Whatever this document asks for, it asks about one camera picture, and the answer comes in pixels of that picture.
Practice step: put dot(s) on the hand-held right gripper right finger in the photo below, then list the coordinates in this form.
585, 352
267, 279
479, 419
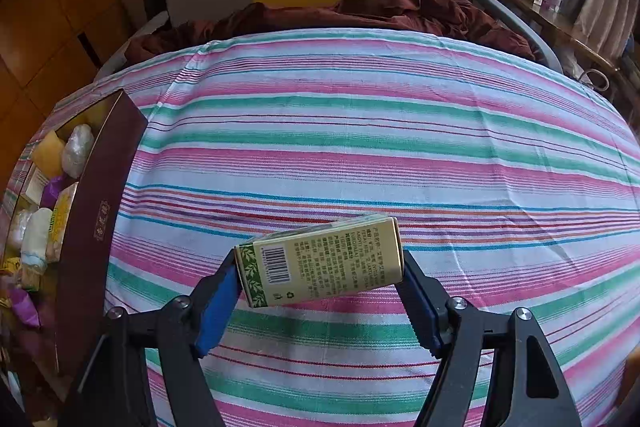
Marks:
425, 307

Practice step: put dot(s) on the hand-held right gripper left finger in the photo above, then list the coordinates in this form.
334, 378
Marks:
217, 307

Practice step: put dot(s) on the small olive green box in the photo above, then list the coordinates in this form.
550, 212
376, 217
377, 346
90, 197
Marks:
320, 262

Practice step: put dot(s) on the maroon gift box gold lining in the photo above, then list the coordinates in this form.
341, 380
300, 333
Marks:
95, 217

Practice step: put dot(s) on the orange packet with green label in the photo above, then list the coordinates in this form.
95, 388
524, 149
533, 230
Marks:
62, 222

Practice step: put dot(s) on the purple snack packet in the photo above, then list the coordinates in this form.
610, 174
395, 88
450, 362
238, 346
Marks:
25, 309
52, 192

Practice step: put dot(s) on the white item blue band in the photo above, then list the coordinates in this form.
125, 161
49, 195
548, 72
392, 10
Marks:
36, 237

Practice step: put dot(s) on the yellow snack packet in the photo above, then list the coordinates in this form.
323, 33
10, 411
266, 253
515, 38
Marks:
10, 267

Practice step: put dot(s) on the bread bun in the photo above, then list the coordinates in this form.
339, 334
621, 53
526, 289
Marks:
48, 154

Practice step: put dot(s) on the striped bed sheet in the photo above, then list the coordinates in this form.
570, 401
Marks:
375, 132

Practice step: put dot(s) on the maroon blanket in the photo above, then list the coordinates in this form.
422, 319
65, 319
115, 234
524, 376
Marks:
400, 7

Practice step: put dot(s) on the wooden side table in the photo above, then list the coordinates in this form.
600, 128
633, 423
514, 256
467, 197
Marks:
555, 24

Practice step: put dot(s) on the pink patterned curtain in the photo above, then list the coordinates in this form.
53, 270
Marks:
605, 7

